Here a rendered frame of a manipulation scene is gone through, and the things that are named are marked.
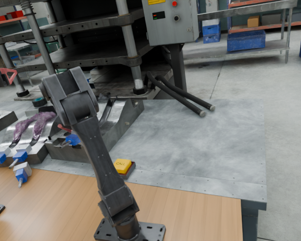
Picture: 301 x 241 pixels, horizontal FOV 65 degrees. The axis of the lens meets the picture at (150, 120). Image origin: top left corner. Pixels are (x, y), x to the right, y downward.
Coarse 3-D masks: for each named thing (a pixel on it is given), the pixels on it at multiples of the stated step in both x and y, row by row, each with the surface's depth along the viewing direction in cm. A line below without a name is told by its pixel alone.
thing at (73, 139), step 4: (72, 132) 97; (68, 136) 94; (72, 136) 94; (76, 136) 95; (68, 140) 93; (72, 140) 92; (76, 140) 93; (64, 144) 90; (72, 144) 93; (80, 144) 97; (60, 148) 88
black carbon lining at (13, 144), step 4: (40, 108) 138; (44, 108) 139; (48, 108) 139; (52, 108) 138; (56, 112) 137; (32, 140) 116; (36, 140) 116; (12, 144) 117; (16, 144) 115; (32, 144) 114
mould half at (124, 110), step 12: (120, 108) 115; (132, 108) 124; (108, 120) 113; (120, 120) 113; (132, 120) 125; (60, 132) 110; (108, 132) 104; (120, 132) 114; (48, 144) 104; (60, 144) 101; (108, 144) 105; (60, 156) 105; (72, 156) 102; (84, 156) 99
